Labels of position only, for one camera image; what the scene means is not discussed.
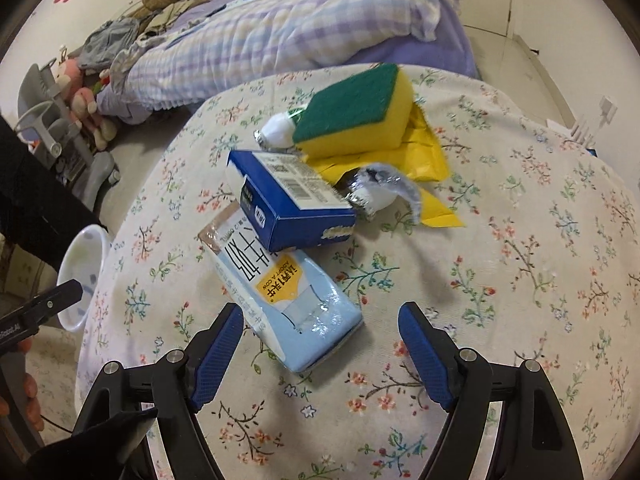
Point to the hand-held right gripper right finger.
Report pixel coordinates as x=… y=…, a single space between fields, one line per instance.
x=425 y=355

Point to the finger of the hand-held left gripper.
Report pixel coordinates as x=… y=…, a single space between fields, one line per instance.
x=52 y=305

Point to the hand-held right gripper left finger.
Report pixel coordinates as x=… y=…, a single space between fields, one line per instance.
x=217 y=355

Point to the white plastic bin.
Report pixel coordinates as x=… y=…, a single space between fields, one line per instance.
x=82 y=260

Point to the light blue milk carton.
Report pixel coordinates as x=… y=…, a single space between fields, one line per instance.
x=310 y=320

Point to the person's left hand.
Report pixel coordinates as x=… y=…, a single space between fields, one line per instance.
x=35 y=405

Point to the blue box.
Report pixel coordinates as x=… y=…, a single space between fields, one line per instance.
x=300 y=225

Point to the grey chair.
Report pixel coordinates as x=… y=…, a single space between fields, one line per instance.
x=75 y=145

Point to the crumpled silver foil wrapper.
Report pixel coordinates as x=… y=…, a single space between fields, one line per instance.
x=380 y=190

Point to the yellow wrapper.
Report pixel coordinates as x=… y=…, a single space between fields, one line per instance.
x=425 y=160

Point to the pink plush toy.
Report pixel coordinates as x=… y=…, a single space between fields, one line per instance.
x=85 y=102
x=67 y=74

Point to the silver foil white ball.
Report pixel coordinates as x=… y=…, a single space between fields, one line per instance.
x=277 y=130

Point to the green and yellow sponge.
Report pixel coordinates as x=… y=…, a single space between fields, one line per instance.
x=360 y=120

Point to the white charger plug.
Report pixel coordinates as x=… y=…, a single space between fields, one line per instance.
x=607 y=109

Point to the beige jacket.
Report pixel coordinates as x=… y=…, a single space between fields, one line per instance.
x=170 y=17

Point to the bed with purple sheet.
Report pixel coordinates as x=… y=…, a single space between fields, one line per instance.
x=450 y=45

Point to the purple plaid blanket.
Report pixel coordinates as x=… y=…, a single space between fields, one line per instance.
x=280 y=45

